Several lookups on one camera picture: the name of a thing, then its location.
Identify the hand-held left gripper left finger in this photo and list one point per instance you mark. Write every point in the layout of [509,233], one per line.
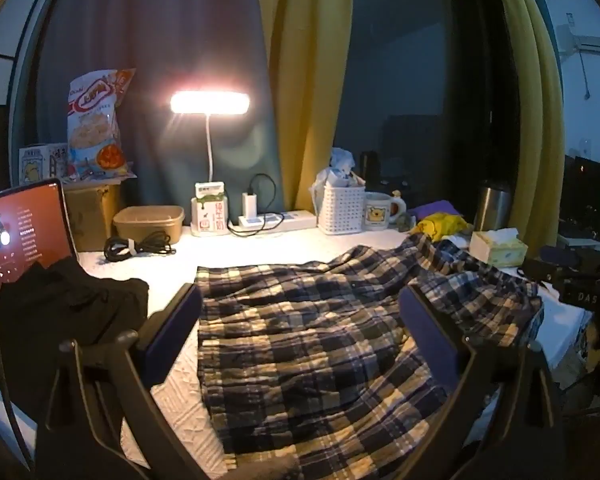
[172,327]

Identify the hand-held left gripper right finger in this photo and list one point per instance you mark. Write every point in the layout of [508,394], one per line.
[430,332]

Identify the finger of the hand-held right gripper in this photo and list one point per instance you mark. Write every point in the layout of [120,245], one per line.
[542,272]
[560,256]

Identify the plaid pants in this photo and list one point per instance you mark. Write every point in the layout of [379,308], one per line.
[305,335]

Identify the tissue box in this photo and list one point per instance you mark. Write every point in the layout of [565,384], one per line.
[500,250]

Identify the black electronic device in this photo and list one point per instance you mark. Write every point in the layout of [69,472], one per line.
[590,195]

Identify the steel thermos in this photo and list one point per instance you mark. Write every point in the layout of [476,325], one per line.
[491,207]

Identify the brown food container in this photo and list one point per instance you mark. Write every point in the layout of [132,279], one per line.
[147,227]

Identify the yellow plush toy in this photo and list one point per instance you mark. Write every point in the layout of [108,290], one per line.
[440,225]

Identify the small figurine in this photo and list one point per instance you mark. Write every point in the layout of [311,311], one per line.
[405,222]

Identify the green and white carton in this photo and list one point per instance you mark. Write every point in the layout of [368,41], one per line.
[209,217]

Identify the purple cloth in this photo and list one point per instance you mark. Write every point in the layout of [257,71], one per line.
[437,207]

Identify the mug with bear print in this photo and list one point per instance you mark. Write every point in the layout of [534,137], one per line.
[380,212]

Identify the black garment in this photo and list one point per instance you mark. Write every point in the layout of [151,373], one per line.
[40,310]

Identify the cardboard box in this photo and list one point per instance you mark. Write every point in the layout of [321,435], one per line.
[90,215]

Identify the white charger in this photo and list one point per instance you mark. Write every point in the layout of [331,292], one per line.
[249,205]

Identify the yellow curtain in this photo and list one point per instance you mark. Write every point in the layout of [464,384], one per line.
[540,110]
[305,85]

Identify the white plastic basket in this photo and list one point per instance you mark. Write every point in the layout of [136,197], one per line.
[341,210]

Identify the tablet with red screen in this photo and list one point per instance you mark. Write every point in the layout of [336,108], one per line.
[25,225]

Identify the white woven basket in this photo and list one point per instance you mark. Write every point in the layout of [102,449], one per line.
[340,160]

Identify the cartoon printed box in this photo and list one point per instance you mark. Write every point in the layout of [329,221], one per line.
[35,165]

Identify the snack bag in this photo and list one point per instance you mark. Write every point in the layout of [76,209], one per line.
[95,125]

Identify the white desk lamp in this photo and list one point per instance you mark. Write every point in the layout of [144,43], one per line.
[210,102]

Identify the grey-green curtain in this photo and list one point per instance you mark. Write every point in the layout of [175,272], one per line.
[155,60]

